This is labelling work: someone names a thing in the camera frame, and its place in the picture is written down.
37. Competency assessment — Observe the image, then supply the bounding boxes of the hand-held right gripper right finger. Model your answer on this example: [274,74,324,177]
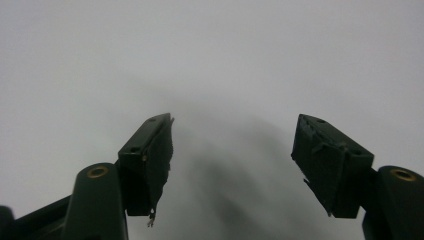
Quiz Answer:
[290,113,375,220]

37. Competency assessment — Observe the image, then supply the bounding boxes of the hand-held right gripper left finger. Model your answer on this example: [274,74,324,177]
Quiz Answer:
[114,112,175,228]

